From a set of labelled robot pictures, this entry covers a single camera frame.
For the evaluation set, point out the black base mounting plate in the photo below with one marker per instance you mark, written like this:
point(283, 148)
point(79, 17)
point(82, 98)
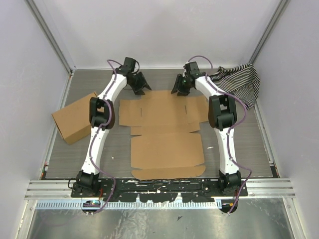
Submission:
point(157, 191)

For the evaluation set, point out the brown cardboard box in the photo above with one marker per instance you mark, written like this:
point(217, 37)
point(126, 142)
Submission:
point(72, 121)
point(166, 143)

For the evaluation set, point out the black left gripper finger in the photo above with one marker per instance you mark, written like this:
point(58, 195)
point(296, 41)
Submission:
point(139, 92)
point(144, 82)

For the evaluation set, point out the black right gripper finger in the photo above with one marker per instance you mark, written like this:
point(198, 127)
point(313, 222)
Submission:
point(177, 83)
point(182, 93)

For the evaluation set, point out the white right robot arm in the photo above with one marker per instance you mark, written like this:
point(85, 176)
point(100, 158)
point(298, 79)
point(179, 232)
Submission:
point(222, 117)

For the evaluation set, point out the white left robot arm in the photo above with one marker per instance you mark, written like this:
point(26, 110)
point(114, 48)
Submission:
point(102, 119)

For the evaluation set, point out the striped black white cloth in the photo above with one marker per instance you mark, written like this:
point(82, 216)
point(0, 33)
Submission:
point(241, 81)

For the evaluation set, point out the aluminium front frame rail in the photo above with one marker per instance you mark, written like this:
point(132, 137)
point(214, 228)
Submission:
point(256, 188)

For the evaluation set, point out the folded brown cardboard box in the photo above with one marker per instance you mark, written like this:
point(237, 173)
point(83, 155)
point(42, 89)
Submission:
point(72, 121)

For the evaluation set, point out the grey slotted cable duct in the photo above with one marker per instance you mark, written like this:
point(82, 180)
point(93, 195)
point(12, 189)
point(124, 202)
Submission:
point(91, 204)

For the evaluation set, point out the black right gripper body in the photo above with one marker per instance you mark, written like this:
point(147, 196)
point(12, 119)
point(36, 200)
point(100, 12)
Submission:
point(184, 82)

